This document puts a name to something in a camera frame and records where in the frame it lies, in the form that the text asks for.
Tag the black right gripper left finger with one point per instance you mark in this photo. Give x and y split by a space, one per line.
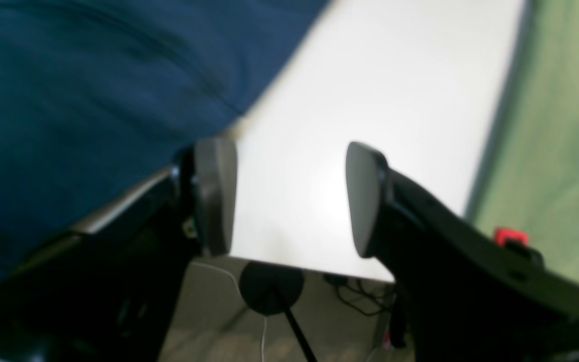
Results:
110 293

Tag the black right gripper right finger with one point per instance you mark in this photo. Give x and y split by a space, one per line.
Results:
463 294

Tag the dark blue t-shirt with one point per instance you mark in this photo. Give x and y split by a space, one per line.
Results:
96 96

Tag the red clamp at table edge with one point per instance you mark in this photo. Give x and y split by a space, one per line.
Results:
504 236

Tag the black round stand base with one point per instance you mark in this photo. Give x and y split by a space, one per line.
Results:
270 289

